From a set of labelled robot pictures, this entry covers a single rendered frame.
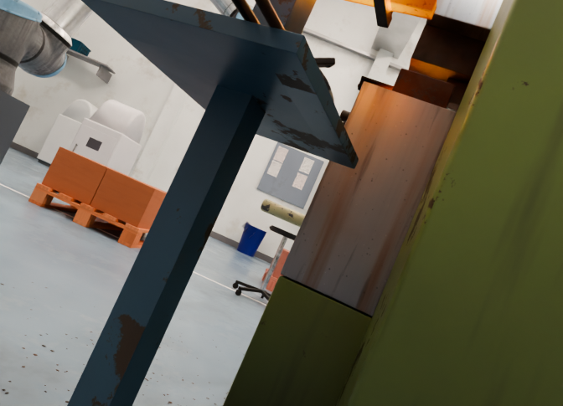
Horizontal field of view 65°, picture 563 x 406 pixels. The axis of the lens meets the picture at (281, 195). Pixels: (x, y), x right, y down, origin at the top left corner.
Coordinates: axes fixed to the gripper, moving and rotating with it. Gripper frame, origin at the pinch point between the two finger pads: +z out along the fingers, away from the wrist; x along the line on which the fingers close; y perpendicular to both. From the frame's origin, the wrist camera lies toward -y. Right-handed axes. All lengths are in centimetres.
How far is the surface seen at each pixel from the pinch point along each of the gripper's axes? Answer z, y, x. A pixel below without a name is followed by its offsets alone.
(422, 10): -5, 14, 87
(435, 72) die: 8, -4, 53
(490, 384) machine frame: 39, 46, 103
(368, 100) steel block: 3, 20, 65
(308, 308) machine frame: 30, 56, 68
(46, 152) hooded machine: -209, 218, -758
